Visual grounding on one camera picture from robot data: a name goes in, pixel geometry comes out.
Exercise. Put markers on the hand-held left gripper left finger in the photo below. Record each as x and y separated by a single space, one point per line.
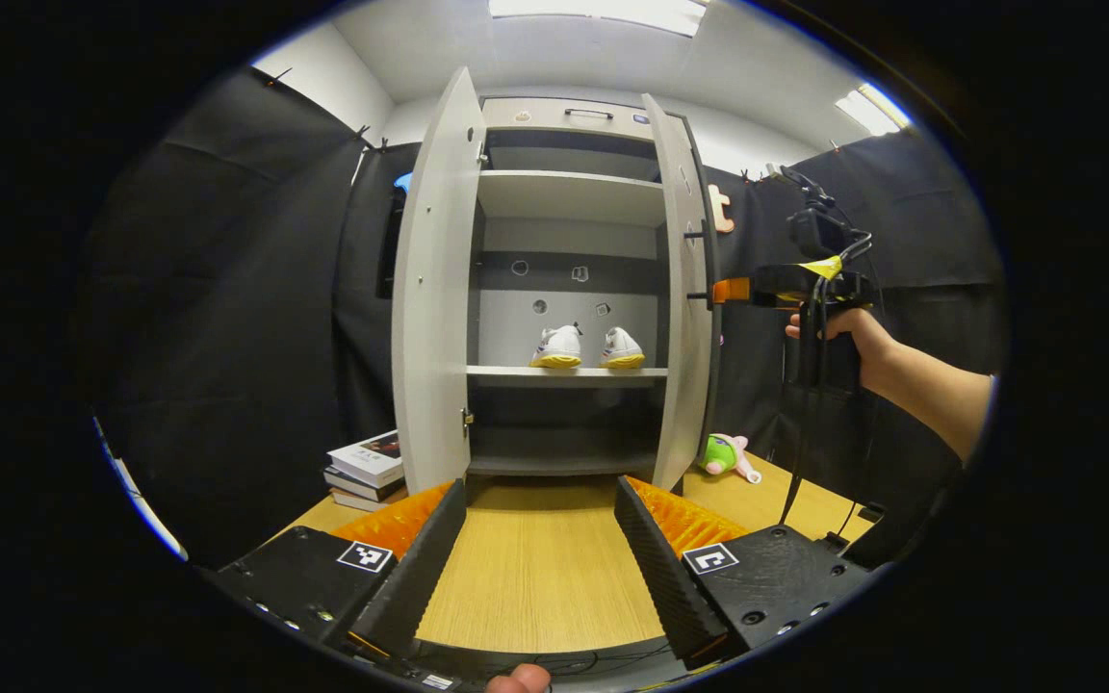
415 577

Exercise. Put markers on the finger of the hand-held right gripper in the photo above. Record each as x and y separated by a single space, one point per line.
733 290

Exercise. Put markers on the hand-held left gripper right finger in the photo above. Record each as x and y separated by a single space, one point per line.
665 577

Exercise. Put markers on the grey cabinet door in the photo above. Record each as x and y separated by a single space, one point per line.
434 308
680 385

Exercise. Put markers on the white canvas shoe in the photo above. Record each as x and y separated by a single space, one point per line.
622 348
557 348

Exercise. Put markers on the grey shoe cabinet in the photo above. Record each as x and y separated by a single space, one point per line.
569 197

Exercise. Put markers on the metal door hinge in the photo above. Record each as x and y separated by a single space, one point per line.
467 418

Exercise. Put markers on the dark brown book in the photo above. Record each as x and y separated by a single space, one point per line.
362 486

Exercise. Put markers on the white cover book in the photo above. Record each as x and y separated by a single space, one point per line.
372 457

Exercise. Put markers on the green pink plush toy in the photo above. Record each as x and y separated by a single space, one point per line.
723 454

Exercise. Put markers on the small ceiling light panel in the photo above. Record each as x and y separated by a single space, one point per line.
872 108

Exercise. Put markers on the long ceiling light panel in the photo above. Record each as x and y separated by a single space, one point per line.
603 12

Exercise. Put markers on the black backdrop cloth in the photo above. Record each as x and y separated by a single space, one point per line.
227 318

